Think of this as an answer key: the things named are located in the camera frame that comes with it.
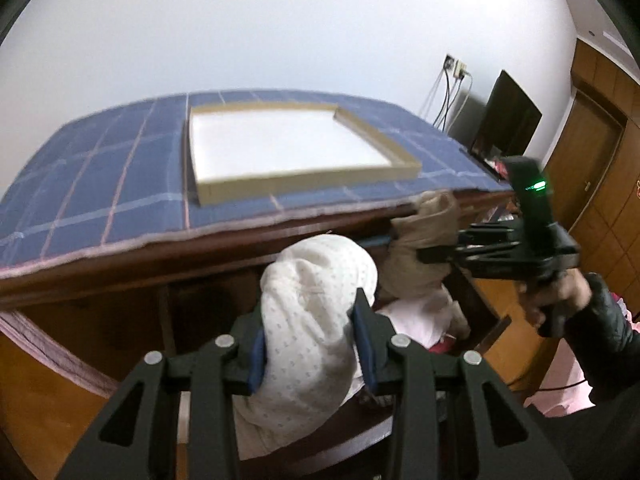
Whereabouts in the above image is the wooden wardrobe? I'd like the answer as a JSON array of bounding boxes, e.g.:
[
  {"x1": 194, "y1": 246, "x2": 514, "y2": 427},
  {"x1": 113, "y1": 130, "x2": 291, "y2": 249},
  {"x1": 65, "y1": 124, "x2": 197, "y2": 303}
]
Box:
[{"x1": 542, "y1": 37, "x2": 640, "y2": 311}]

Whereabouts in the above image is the black monitor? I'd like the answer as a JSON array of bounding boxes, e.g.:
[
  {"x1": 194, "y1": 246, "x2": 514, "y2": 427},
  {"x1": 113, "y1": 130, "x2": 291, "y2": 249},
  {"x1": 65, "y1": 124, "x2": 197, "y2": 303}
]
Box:
[{"x1": 472, "y1": 70, "x2": 543, "y2": 161}]

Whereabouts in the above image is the beige underwear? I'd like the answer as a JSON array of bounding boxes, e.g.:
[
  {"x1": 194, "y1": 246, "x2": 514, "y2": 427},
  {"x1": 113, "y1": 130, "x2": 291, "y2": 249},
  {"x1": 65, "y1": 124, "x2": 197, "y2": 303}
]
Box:
[{"x1": 382, "y1": 191, "x2": 462, "y2": 306}]

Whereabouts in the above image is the brown wooden desk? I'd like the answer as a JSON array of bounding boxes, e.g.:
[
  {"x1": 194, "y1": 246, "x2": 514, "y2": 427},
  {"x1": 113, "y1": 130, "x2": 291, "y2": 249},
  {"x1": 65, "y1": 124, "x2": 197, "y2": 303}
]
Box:
[{"x1": 0, "y1": 192, "x2": 520, "y2": 411}]

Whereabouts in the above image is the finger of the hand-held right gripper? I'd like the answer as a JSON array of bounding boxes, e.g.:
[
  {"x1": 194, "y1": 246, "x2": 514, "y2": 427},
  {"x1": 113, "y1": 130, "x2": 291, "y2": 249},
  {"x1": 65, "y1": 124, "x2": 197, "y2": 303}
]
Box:
[
  {"x1": 417, "y1": 244, "x2": 526, "y2": 279},
  {"x1": 457, "y1": 224, "x2": 524, "y2": 247}
]

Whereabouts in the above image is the blue checked tablecloth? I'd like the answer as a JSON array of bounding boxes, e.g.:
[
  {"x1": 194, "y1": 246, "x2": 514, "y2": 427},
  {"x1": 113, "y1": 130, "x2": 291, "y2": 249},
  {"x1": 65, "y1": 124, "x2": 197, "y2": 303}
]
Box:
[{"x1": 0, "y1": 90, "x2": 516, "y2": 402}]

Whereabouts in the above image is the black cable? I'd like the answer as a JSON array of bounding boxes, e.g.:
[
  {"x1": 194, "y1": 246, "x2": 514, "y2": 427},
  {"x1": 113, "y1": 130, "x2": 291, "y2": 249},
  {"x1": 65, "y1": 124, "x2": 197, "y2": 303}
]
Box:
[{"x1": 433, "y1": 71, "x2": 455, "y2": 129}]

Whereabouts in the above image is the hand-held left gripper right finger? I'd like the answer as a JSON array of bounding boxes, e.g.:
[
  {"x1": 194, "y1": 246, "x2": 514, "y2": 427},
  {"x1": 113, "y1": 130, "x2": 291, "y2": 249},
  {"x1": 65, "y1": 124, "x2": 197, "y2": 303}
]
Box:
[{"x1": 351, "y1": 287, "x2": 574, "y2": 480}]

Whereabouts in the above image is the person's right forearm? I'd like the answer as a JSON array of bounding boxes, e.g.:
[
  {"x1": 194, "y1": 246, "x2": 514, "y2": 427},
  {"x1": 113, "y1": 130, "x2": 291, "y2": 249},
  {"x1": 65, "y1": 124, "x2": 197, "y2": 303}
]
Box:
[{"x1": 565, "y1": 272, "x2": 640, "y2": 413}]

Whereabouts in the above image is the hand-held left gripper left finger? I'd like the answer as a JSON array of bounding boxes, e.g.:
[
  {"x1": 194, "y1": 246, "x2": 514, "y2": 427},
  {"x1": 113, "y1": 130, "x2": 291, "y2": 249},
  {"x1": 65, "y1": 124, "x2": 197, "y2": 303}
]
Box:
[{"x1": 55, "y1": 304, "x2": 267, "y2": 480}]

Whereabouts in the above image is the pale pink underwear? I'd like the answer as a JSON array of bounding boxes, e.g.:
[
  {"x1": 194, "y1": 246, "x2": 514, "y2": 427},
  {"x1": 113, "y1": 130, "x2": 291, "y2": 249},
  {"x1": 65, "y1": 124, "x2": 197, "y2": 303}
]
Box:
[{"x1": 379, "y1": 285, "x2": 472, "y2": 352}]

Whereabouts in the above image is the pink blanket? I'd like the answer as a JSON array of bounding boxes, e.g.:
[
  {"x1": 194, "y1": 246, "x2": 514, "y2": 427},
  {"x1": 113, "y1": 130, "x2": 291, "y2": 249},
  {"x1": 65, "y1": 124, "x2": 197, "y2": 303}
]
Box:
[{"x1": 522, "y1": 300, "x2": 640, "y2": 417}]

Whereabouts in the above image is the person's right hand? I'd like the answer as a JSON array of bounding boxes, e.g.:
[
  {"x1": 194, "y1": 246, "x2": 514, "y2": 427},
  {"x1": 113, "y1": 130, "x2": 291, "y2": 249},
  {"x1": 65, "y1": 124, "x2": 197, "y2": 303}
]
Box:
[{"x1": 517, "y1": 267, "x2": 594, "y2": 332}]

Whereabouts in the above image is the person's black jacket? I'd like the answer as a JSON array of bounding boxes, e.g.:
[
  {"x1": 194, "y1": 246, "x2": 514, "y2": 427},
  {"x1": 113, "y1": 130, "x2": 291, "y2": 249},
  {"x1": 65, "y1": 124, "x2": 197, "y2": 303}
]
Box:
[{"x1": 537, "y1": 400, "x2": 640, "y2": 480}]

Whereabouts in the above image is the small red object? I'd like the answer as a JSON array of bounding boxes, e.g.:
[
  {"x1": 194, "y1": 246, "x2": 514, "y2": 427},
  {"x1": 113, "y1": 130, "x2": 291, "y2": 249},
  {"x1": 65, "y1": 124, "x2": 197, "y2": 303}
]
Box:
[{"x1": 484, "y1": 156, "x2": 511, "y2": 181}]

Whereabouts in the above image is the wall socket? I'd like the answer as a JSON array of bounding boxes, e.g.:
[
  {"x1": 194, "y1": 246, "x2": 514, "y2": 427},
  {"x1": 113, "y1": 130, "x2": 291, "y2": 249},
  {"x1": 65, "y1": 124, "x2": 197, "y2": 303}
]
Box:
[{"x1": 444, "y1": 53, "x2": 472, "y2": 80}]

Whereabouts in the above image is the white dotted underwear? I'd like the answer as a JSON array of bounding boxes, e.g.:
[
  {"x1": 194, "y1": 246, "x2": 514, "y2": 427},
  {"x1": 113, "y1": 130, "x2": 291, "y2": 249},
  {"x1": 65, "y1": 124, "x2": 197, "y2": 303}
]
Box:
[{"x1": 235, "y1": 234, "x2": 379, "y2": 461}]

